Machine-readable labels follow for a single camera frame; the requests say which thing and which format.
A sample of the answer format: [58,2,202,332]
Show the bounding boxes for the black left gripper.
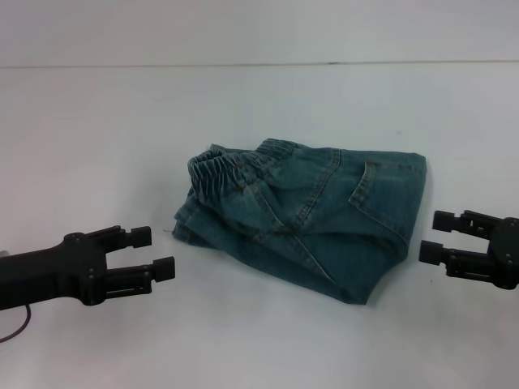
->
[0,225,177,313]

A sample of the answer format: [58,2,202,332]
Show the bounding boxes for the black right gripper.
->
[419,209,519,291]

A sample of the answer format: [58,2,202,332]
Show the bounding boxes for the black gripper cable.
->
[0,305,32,342]

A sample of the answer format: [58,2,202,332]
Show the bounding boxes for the blue denim shorts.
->
[172,137,429,305]

